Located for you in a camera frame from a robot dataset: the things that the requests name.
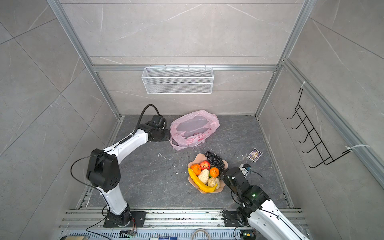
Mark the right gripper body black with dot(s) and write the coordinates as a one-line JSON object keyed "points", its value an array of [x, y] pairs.
{"points": [[228, 182]]}

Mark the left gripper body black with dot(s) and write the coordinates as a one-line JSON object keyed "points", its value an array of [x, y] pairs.
{"points": [[163, 135]]}

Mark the orange fake fruit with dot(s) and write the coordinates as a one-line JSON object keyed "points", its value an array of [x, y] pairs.
{"points": [[196, 168], [214, 172]]}

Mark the beige fake fruit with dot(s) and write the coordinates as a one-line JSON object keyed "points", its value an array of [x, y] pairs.
{"points": [[213, 182], [204, 176]]}

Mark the dark fake grape bunch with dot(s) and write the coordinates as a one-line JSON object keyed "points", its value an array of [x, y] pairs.
{"points": [[215, 161]]}

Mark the red fake strawberry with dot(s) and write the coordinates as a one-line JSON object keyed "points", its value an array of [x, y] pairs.
{"points": [[205, 165]]}

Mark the pink scalloped plate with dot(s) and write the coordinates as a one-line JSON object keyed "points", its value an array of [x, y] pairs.
{"points": [[198, 159]]}

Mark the pink plastic bag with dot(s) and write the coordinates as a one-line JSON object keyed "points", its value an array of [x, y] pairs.
{"points": [[193, 129]]}

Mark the yellow fake banana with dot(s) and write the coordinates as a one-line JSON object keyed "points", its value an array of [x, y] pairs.
{"points": [[203, 187]]}

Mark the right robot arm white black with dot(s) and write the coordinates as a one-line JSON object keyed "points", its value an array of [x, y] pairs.
{"points": [[257, 210]]}

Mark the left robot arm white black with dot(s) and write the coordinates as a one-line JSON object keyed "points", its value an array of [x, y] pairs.
{"points": [[103, 170]]}

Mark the small printed card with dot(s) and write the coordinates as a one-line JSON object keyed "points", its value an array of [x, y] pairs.
{"points": [[254, 155]]}

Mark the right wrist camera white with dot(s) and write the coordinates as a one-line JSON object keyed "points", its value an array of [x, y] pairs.
{"points": [[245, 169]]}

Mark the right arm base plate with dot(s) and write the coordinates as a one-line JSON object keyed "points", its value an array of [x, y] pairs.
{"points": [[234, 219]]}

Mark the white wire mesh basket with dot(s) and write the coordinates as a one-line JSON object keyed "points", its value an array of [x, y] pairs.
{"points": [[178, 80]]}

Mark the black wire hook rack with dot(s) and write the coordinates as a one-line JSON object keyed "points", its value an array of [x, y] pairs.
{"points": [[313, 136]]}

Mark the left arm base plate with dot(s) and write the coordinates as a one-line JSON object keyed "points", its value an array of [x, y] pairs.
{"points": [[125, 220]]}

